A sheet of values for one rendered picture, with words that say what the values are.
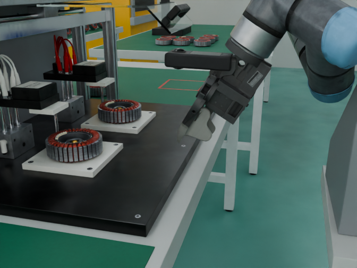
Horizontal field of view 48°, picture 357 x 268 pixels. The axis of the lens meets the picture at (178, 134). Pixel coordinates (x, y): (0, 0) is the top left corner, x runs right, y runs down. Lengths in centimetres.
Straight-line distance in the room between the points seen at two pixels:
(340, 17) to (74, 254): 49
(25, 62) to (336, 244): 85
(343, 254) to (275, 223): 147
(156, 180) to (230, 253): 115
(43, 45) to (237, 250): 120
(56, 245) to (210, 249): 129
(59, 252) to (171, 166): 29
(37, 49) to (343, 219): 87
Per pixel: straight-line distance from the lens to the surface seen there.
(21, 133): 89
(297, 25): 62
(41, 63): 119
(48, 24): 92
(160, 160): 81
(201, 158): 88
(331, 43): 59
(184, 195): 73
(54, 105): 84
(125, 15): 447
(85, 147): 79
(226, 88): 67
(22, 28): 85
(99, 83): 101
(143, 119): 103
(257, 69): 67
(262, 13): 64
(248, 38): 65
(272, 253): 188
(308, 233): 205
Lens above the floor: 110
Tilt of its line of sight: 20 degrees down
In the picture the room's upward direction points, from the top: straight up
